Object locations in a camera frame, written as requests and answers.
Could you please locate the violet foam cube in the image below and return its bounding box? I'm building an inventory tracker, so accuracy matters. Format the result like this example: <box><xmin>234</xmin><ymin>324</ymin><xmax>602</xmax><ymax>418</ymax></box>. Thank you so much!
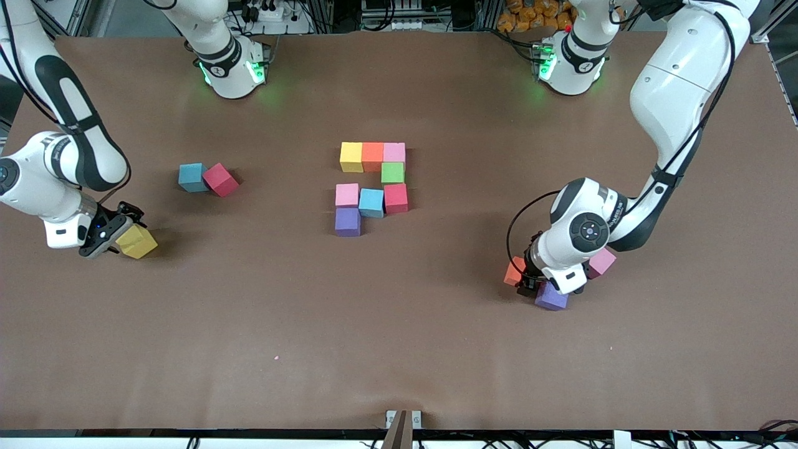
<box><xmin>335</xmin><ymin>208</ymin><xmax>362</xmax><ymax>238</ymax></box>
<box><xmin>534</xmin><ymin>282</ymin><xmax>569</xmax><ymax>311</ymax></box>

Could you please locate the yellow foam cube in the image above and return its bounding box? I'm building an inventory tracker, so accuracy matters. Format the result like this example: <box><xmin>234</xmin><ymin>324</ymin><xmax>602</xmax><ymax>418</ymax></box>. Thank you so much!
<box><xmin>115</xmin><ymin>224</ymin><xmax>158</xmax><ymax>259</ymax></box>
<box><xmin>340</xmin><ymin>142</ymin><xmax>364</xmax><ymax>173</ymax></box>

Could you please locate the red foam cube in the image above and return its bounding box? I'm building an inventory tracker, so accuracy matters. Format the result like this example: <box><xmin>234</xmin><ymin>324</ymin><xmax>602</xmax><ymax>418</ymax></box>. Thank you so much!
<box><xmin>383</xmin><ymin>183</ymin><xmax>409</xmax><ymax>215</ymax></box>
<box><xmin>202</xmin><ymin>163</ymin><xmax>240</xmax><ymax>198</ymax></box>

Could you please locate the cyan foam cube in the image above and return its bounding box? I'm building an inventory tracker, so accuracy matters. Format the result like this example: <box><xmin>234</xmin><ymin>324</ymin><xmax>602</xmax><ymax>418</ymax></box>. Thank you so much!
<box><xmin>178</xmin><ymin>163</ymin><xmax>208</xmax><ymax>193</ymax></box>
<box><xmin>358</xmin><ymin>188</ymin><xmax>385</xmax><ymax>219</ymax></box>

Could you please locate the brown table mat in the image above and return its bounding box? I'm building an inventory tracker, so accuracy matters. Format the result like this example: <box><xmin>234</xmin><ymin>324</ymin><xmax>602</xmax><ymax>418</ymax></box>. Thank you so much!
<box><xmin>0</xmin><ymin>30</ymin><xmax>798</xmax><ymax>432</ymax></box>

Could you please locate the white power strip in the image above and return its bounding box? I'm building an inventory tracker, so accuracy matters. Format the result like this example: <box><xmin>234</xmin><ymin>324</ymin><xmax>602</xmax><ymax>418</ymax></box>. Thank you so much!
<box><xmin>240</xmin><ymin>0</ymin><xmax>294</xmax><ymax>22</ymax></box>

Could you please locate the bag of orange snacks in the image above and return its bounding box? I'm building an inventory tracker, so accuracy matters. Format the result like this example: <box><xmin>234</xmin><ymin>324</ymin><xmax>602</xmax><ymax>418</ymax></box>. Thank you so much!
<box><xmin>496</xmin><ymin>0</ymin><xmax>577</xmax><ymax>32</ymax></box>

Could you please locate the grey equipment rack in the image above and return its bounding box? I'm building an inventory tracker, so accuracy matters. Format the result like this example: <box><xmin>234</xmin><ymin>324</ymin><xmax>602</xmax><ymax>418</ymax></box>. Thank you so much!
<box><xmin>360</xmin><ymin>0</ymin><xmax>437</xmax><ymax>32</ymax></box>

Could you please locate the aluminium frame profile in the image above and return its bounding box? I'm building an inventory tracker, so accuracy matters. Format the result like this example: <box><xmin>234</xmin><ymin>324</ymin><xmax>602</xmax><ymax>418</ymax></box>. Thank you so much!
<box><xmin>0</xmin><ymin>0</ymin><xmax>57</xmax><ymax>52</ymax></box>
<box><xmin>747</xmin><ymin>0</ymin><xmax>798</xmax><ymax>46</ymax></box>

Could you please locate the metal bracket with brown post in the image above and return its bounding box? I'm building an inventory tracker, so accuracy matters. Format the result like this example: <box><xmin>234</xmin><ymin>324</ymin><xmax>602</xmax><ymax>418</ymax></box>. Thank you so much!
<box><xmin>385</xmin><ymin>410</ymin><xmax>422</xmax><ymax>449</ymax></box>

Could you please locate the dark cable bundle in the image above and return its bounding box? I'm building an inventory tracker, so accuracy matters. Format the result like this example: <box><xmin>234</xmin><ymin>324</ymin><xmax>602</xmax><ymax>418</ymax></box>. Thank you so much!
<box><xmin>754</xmin><ymin>419</ymin><xmax>798</xmax><ymax>447</ymax></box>

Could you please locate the aluminium side rail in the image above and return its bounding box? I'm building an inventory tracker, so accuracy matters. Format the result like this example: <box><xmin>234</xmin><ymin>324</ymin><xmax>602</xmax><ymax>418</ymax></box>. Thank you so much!
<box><xmin>764</xmin><ymin>42</ymin><xmax>798</xmax><ymax>132</ymax></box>

